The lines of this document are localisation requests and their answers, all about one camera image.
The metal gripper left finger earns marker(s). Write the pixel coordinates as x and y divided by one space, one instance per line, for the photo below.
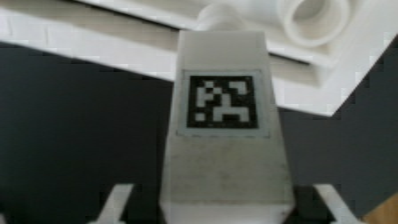
113 209

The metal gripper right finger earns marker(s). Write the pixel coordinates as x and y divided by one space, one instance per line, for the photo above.
337 205

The white U-shaped fence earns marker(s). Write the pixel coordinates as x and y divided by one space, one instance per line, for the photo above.
92 35

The white square table top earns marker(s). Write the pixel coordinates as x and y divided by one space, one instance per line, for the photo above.
328 36

